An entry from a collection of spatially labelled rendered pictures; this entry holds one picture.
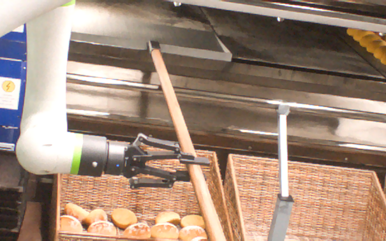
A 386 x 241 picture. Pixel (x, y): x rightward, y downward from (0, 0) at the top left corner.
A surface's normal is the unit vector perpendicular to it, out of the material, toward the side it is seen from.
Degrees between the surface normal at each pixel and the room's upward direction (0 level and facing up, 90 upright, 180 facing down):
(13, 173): 0
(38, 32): 99
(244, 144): 90
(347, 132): 70
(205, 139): 90
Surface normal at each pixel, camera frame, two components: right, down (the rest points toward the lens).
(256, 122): 0.19, 0.00
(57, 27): 0.46, 0.46
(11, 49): 0.14, 0.34
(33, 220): 0.18, -0.93
